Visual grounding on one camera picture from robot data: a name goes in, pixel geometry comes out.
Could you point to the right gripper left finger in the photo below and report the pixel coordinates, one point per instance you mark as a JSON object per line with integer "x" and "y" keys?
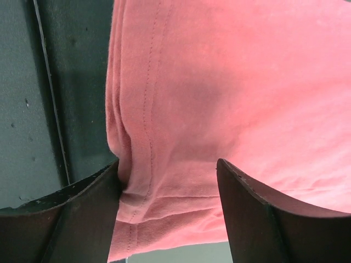
{"x": 74, "y": 224}

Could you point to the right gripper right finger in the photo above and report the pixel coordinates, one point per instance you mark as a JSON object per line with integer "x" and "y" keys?
{"x": 266, "y": 225}

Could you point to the pink t shirt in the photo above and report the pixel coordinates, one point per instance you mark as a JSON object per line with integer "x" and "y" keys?
{"x": 263, "y": 84}

